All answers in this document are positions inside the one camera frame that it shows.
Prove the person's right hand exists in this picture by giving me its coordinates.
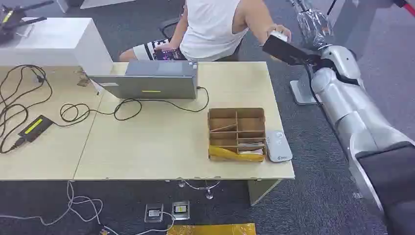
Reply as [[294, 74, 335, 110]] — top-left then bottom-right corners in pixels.
[[154, 42, 178, 52]]

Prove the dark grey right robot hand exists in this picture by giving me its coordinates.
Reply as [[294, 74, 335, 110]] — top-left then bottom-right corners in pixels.
[[262, 33, 322, 67]]

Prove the person's left hand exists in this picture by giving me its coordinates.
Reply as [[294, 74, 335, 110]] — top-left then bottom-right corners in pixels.
[[266, 23, 292, 43]]

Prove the white card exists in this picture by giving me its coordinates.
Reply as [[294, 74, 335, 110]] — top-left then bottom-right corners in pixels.
[[270, 30, 289, 43]]

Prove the plastic wrapped stand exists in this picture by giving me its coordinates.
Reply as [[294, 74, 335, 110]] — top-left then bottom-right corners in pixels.
[[293, 0, 334, 51]]

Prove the grey laptop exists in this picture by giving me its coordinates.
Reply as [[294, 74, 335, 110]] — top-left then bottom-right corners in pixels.
[[87, 60, 199, 100]]

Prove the grey metal stand base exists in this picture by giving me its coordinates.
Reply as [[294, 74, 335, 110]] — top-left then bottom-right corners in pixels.
[[289, 79, 321, 106]]

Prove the person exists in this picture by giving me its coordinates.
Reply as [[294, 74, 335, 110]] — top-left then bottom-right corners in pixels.
[[119, 0, 293, 62]]

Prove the white furniture base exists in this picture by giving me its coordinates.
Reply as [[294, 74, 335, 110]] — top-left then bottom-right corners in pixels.
[[56, 0, 137, 13]]

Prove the wooden compartment box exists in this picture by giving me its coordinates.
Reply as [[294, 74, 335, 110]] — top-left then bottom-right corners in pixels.
[[207, 107, 268, 163]]

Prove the white flat device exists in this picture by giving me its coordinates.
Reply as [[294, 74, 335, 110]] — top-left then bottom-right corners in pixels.
[[265, 130, 293, 163]]

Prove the stack of white cards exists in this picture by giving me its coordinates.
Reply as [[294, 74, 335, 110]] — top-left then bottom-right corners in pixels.
[[238, 142, 265, 155]]

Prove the white cabinet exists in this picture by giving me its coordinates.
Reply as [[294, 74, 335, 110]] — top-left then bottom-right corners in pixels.
[[0, 17, 114, 77]]

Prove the yellow padded envelope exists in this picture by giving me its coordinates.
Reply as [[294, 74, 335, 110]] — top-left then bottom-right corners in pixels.
[[208, 145, 266, 163]]

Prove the red bar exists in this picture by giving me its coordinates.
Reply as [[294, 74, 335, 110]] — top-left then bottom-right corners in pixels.
[[393, 0, 415, 18]]

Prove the pale desk leg panel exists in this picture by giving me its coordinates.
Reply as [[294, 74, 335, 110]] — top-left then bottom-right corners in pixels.
[[248, 179, 282, 207]]

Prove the black power adapter yellow label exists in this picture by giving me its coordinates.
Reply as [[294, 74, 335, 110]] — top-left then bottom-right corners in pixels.
[[17, 115, 54, 143]]

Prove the steel floor socket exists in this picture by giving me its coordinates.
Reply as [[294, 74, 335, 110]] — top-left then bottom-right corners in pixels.
[[171, 200, 191, 221], [144, 203, 164, 224]]

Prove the yellow sheet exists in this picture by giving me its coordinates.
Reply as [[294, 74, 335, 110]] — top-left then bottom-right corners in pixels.
[[166, 222, 257, 235]]

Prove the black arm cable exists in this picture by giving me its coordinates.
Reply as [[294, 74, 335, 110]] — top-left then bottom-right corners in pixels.
[[302, 61, 324, 106]]

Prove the black laptop power cable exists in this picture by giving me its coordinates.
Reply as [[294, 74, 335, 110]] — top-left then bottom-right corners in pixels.
[[51, 86, 210, 128]]

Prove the black looped mains cable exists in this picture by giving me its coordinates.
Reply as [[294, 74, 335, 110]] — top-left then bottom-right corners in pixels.
[[0, 64, 53, 155]]

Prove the metal cable hook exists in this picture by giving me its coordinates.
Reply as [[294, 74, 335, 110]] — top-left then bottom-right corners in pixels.
[[178, 180, 221, 200]]

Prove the white floor cable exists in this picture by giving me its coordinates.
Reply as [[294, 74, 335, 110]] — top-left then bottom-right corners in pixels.
[[0, 181, 176, 235]]

